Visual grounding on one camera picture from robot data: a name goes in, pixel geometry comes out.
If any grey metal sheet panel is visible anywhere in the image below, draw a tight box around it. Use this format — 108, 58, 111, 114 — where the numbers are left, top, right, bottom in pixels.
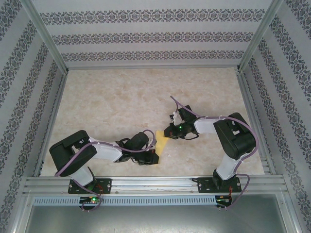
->
24, 205, 297, 233

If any aluminium side rail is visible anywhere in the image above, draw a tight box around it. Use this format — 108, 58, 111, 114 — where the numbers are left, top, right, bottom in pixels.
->
235, 69, 276, 175
33, 70, 70, 178

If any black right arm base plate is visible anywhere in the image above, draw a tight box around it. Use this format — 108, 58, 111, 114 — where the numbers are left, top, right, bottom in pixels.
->
197, 176, 242, 194

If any grey slotted cable duct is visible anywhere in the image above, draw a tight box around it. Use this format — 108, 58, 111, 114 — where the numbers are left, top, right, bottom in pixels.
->
33, 196, 217, 206

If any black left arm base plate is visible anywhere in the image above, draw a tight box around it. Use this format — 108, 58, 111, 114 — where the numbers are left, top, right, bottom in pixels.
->
68, 178, 112, 195

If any small controller circuit board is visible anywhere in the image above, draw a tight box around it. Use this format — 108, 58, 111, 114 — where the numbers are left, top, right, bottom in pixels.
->
79, 197, 101, 204
216, 196, 233, 207

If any aluminium frame post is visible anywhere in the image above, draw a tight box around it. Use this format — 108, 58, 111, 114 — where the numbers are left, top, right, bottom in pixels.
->
20, 0, 69, 73
237, 0, 284, 72

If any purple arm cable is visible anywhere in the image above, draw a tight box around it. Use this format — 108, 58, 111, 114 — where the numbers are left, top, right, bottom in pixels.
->
54, 130, 156, 213
170, 95, 259, 212

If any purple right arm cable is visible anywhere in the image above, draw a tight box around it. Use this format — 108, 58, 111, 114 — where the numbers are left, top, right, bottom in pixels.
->
170, 95, 259, 212

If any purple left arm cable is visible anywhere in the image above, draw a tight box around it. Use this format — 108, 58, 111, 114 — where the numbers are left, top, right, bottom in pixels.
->
54, 130, 156, 213

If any long aluminium mounting rail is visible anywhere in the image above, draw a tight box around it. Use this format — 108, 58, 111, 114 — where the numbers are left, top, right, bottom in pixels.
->
23, 176, 290, 195

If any yellow paper sheet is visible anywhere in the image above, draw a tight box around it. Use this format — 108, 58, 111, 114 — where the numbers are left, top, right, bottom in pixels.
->
155, 130, 171, 164

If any thin aluminium wall rail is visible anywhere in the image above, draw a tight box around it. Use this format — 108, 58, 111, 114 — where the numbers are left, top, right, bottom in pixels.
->
66, 65, 240, 71

